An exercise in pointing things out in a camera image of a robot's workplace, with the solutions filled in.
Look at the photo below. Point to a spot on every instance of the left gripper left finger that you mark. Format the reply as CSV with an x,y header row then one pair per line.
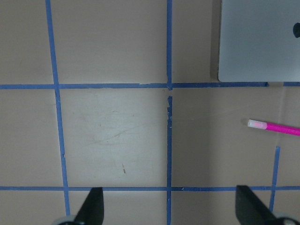
x,y
92,210

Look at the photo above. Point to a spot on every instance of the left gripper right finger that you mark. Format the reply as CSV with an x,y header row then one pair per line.
x,y
249,209

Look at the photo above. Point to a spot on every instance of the pink marker pen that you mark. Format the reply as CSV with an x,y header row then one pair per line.
x,y
274,127

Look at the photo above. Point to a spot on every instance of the silver laptop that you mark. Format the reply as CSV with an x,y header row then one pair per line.
x,y
259,41

